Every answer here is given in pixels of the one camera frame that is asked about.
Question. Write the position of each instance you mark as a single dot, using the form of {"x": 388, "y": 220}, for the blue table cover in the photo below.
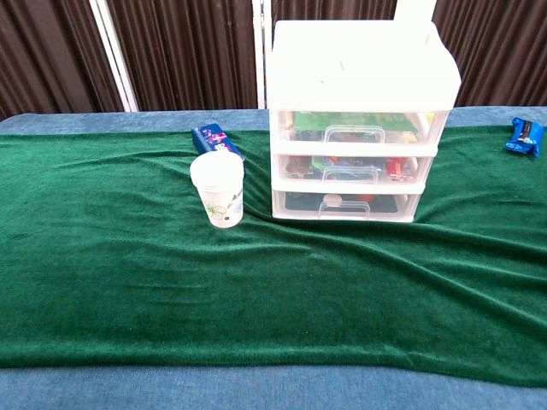
{"x": 128, "y": 390}

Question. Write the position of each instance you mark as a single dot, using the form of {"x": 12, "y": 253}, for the white plastic drawer unit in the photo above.
{"x": 363, "y": 68}

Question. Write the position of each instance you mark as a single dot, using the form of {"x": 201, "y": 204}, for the white floral paper cup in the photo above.
{"x": 218, "y": 183}

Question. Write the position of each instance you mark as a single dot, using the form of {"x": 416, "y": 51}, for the clear drawer with green packet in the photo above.
{"x": 307, "y": 128}

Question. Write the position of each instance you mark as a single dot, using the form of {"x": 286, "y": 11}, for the blue snack packet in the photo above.
{"x": 523, "y": 136}

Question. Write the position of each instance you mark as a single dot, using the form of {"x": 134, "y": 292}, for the blue toothpaste box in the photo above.
{"x": 209, "y": 136}

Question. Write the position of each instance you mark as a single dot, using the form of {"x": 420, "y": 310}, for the green velvet cloth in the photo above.
{"x": 213, "y": 290}

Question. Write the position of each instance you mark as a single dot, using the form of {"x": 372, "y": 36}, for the clear drawer with colourful packets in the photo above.
{"x": 299, "y": 168}

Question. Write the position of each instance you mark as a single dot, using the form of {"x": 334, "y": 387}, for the clear drawer with dark contents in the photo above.
{"x": 299, "y": 205}

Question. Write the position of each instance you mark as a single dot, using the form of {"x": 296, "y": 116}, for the red small packet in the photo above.
{"x": 396, "y": 168}

